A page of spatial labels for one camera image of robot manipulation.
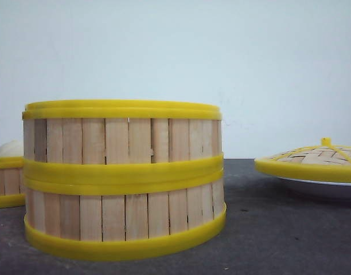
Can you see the white bun left basket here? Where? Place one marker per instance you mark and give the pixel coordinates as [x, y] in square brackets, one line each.
[12, 149]

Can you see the bamboo steamer basket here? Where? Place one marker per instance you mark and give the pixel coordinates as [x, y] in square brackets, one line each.
[11, 182]
[119, 146]
[124, 227]

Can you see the woven bamboo steamer lid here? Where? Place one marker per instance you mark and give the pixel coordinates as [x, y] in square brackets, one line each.
[322, 163]

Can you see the white plate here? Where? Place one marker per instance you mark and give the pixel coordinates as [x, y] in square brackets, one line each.
[338, 191]

